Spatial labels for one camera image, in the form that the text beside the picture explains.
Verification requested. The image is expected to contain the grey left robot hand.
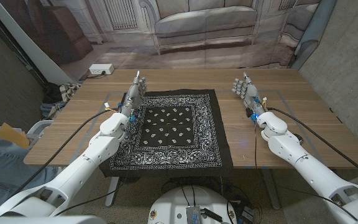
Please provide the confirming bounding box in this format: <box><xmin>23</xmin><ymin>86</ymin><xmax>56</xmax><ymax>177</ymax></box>
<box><xmin>122</xmin><ymin>70</ymin><xmax>147</xmax><ymax>110</ymax></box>

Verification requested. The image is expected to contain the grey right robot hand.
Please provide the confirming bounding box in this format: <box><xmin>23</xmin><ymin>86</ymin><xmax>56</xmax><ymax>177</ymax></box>
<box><xmin>231</xmin><ymin>72</ymin><xmax>262</xmax><ymax>108</ymax></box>

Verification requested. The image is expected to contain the black paisley bandana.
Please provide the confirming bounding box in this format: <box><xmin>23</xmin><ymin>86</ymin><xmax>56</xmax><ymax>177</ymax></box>
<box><xmin>99</xmin><ymin>88</ymin><xmax>234</xmax><ymax>178</ymax></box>

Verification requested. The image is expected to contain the white power strip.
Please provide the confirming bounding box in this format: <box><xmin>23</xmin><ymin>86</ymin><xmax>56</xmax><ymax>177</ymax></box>
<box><xmin>88</xmin><ymin>63</ymin><xmax>115</xmax><ymax>75</ymax></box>

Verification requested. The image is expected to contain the plaid cloth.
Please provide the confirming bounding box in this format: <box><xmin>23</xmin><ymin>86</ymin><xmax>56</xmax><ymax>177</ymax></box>
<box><xmin>47</xmin><ymin>82</ymin><xmax>82</xmax><ymax>119</ymax></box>

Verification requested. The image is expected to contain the printed sofa room backdrop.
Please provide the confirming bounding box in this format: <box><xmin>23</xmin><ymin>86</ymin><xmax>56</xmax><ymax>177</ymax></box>
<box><xmin>0</xmin><ymin>0</ymin><xmax>323</xmax><ymax>85</ymax></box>

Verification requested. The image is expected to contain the black bag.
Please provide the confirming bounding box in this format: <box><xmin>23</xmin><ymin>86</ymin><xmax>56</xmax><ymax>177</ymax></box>
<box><xmin>42</xmin><ymin>82</ymin><xmax>63</xmax><ymax>105</ymax></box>

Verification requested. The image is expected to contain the blue cloth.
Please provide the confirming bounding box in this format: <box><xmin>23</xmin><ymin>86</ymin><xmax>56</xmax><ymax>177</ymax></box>
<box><xmin>40</xmin><ymin>101</ymin><xmax>68</xmax><ymax>118</ymax></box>

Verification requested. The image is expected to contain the blue-grey rolled backdrop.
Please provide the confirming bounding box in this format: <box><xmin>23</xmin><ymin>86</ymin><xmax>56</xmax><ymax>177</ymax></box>
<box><xmin>290</xmin><ymin>0</ymin><xmax>337</xmax><ymax>71</ymax></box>

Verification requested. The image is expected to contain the white slanted beam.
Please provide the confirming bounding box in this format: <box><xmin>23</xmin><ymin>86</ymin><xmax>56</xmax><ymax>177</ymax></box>
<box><xmin>0</xmin><ymin>0</ymin><xmax>74</xmax><ymax>86</ymax></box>

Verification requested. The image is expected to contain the white plastic bin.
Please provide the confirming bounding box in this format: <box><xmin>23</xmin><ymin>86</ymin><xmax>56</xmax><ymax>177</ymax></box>
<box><xmin>0</xmin><ymin>119</ymin><xmax>54</xmax><ymax>149</ymax></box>

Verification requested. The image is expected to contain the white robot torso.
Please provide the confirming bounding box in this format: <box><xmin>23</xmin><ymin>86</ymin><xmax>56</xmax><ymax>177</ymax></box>
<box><xmin>147</xmin><ymin>185</ymin><xmax>238</xmax><ymax>224</ymax></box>

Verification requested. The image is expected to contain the black plug on torso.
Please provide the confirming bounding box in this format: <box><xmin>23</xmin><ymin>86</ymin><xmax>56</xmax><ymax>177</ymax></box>
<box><xmin>202</xmin><ymin>208</ymin><xmax>223</xmax><ymax>223</ymax></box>

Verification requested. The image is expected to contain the yellow paper envelope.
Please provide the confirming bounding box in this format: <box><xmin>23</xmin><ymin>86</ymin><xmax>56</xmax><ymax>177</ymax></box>
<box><xmin>0</xmin><ymin>122</ymin><xmax>30</xmax><ymax>149</ymax></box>

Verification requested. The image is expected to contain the silver finned electronics box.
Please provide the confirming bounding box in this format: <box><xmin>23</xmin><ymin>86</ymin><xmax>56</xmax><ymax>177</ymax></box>
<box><xmin>186</xmin><ymin>205</ymin><xmax>202</xmax><ymax>224</ymax></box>

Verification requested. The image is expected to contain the thin black wire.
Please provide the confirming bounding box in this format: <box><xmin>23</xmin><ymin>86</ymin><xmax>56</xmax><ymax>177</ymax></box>
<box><xmin>53</xmin><ymin>119</ymin><xmax>136</xmax><ymax>217</ymax></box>
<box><xmin>253</xmin><ymin>121</ymin><xmax>358</xmax><ymax>222</ymax></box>

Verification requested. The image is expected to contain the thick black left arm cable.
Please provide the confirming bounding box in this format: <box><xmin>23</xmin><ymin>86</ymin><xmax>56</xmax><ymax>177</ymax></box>
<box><xmin>9</xmin><ymin>107</ymin><xmax>121</xmax><ymax>198</ymax></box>

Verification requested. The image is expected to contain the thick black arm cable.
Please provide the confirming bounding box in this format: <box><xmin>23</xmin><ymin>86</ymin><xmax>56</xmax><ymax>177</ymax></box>
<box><xmin>265</xmin><ymin>106</ymin><xmax>358</xmax><ymax>185</ymax></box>
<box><xmin>9</xmin><ymin>107</ymin><xmax>121</xmax><ymax>198</ymax></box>

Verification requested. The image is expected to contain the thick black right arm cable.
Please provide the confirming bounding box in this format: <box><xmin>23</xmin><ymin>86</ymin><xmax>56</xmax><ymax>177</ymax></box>
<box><xmin>265</xmin><ymin>106</ymin><xmax>358</xmax><ymax>185</ymax></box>

